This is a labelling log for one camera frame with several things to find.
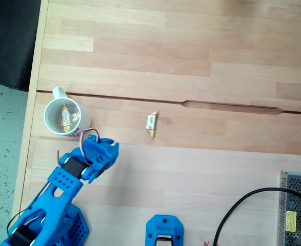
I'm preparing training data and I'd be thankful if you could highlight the red black white servo cable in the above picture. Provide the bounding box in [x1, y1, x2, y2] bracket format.
[79, 128, 101, 166]

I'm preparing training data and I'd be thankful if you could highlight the black cushion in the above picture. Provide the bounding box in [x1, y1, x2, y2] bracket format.
[0, 0, 42, 92]

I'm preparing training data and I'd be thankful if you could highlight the white ceramic mug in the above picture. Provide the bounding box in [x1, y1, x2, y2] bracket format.
[43, 86, 92, 138]

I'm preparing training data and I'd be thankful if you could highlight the white yellow sweet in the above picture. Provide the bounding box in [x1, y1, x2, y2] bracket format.
[61, 103, 73, 133]
[57, 112, 81, 127]
[145, 109, 159, 138]

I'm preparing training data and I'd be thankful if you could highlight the blue printed post stand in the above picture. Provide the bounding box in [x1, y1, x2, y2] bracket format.
[146, 214, 185, 246]

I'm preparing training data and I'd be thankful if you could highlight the yellow warning sticker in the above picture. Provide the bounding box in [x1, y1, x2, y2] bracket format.
[286, 210, 297, 233]

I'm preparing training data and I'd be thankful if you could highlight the thick black power cable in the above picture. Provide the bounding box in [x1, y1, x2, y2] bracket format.
[212, 188, 301, 246]

